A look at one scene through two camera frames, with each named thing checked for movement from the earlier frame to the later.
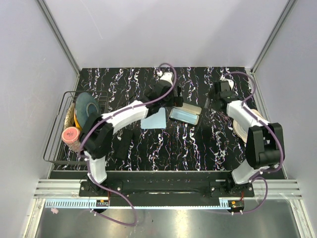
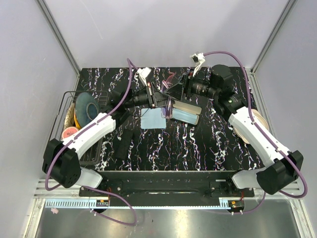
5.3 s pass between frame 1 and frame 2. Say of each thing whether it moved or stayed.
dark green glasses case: stayed
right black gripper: moved
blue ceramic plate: stayed
